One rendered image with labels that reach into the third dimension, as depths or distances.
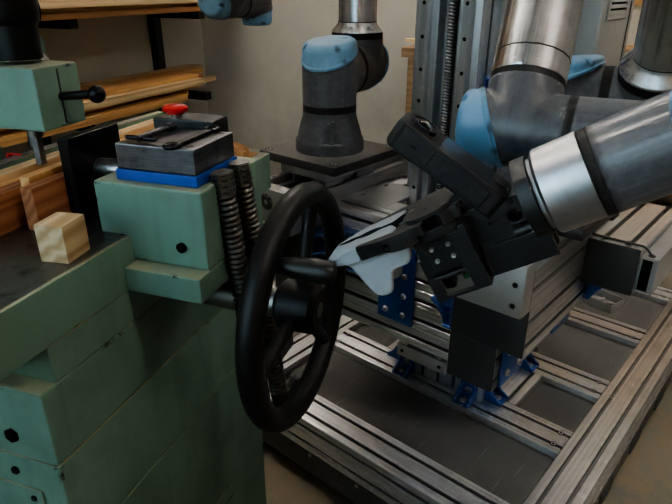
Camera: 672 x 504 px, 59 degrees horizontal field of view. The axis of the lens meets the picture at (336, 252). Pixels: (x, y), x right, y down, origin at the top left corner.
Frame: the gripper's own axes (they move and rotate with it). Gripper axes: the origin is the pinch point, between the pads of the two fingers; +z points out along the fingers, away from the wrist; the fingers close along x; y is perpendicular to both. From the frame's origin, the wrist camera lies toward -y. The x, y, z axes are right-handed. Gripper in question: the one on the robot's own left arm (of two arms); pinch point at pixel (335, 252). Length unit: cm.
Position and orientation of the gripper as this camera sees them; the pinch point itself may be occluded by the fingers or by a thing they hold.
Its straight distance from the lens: 58.9
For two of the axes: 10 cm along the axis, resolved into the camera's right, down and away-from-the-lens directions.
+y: 4.8, 8.5, 2.2
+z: -8.2, 3.4, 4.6
